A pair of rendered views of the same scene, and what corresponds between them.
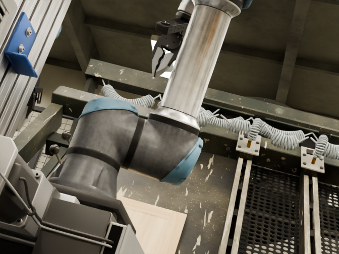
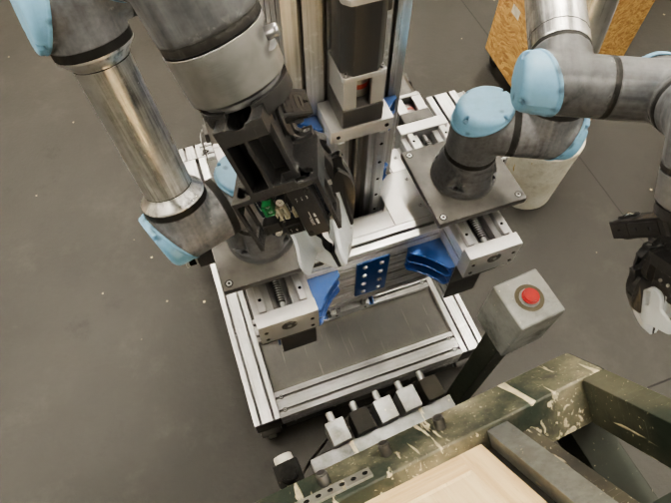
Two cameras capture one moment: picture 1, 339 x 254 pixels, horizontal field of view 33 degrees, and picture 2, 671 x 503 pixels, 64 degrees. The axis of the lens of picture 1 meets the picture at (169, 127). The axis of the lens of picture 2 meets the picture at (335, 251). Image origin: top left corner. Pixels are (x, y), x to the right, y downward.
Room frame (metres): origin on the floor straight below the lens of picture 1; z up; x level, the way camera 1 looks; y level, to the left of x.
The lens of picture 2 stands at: (1.76, -0.05, 2.05)
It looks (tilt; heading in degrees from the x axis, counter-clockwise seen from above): 60 degrees down; 149
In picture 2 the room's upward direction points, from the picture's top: straight up
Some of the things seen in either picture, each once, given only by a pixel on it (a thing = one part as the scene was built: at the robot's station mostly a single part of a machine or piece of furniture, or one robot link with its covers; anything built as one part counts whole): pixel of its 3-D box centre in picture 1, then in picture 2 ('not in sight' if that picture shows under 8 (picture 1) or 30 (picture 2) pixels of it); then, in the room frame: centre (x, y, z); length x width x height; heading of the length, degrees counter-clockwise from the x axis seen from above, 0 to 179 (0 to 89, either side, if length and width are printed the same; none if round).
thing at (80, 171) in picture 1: (86, 181); (258, 222); (1.14, 0.13, 1.09); 0.15 x 0.15 x 0.10
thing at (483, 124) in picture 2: not in sight; (481, 125); (1.24, 0.62, 1.20); 0.13 x 0.12 x 0.14; 53
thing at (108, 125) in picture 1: (107, 132); (247, 191); (1.14, 0.12, 1.20); 0.13 x 0.12 x 0.14; 96
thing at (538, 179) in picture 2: not in sight; (540, 153); (0.89, 1.51, 0.24); 0.32 x 0.30 x 0.47; 79
